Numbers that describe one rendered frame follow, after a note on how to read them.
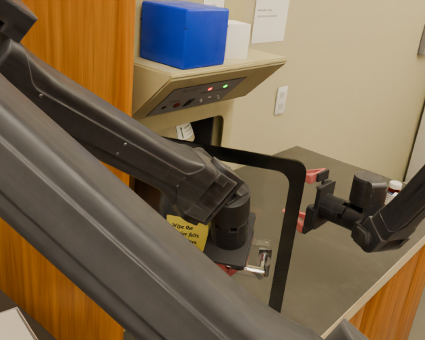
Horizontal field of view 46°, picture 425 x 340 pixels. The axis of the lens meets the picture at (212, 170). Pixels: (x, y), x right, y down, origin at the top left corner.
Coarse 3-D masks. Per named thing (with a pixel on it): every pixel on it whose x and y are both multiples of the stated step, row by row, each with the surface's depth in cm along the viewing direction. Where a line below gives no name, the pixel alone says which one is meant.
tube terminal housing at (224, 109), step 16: (144, 0) 80; (160, 0) 83; (176, 0) 86; (192, 0) 89; (240, 0) 99; (240, 16) 100; (176, 112) 95; (192, 112) 99; (208, 112) 102; (224, 112) 107; (160, 128) 93; (224, 128) 108; (224, 144) 110
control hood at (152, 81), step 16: (144, 64) 78; (160, 64) 79; (224, 64) 84; (240, 64) 87; (256, 64) 90; (272, 64) 94; (144, 80) 78; (160, 80) 76; (176, 80) 76; (192, 80) 79; (208, 80) 83; (224, 80) 88; (256, 80) 99; (144, 96) 79; (160, 96) 79; (224, 96) 98; (240, 96) 104; (144, 112) 82
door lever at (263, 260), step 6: (258, 258) 87; (264, 258) 87; (270, 258) 87; (264, 264) 85; (246, 270) 83; (252, 270) 83; (258, 270) 83; (264, 270) 83; (252, 276) 83; (258, 276) 83
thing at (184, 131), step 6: (174, 126) 100; (180, 126) 101; (186, 126) 103; (156, 132) 99; (162, 132) 99; (168, 132) 100; (174, 132) 100; (180, 132) 101; (186, 132) 103; (192, 132) 106; (180, 138) 101; (186, 138) 103; (192, 138) 105
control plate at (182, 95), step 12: (204, 84) 84; (216, 84) 87; (228, 84) 91; (168, 96) 80; (180, 96) 84; (192, 96) 87; (204, 96) 91; (156, 108) 83; (168, 108) 86; (180, 108) 90
